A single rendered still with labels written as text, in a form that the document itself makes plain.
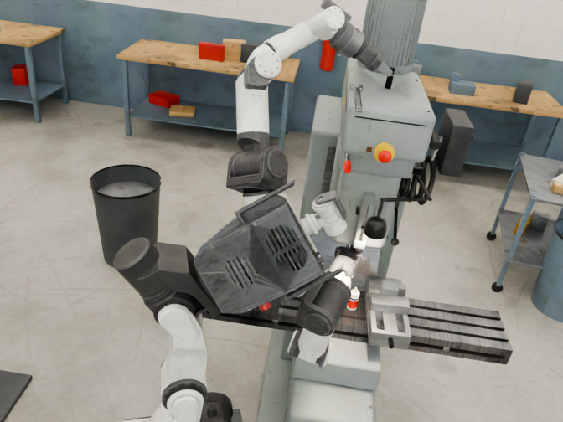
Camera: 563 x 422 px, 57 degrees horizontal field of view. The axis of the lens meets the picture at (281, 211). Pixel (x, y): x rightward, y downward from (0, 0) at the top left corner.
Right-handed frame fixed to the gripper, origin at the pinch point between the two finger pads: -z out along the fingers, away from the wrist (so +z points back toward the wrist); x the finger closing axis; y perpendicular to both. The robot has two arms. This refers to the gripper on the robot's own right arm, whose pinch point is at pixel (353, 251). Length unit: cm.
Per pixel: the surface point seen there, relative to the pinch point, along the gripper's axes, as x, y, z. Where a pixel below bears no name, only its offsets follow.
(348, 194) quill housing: 3.4, -29.1, 11.0
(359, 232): -3.4, -16.8, 12.4
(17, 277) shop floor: 227, 123, -20
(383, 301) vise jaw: -16.1, 16.7, 2.0
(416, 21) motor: -1, -84, -19
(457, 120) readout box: -22, -49, -34
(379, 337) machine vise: -19.3, 23.0, 14.9
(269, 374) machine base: 34, 103, -16
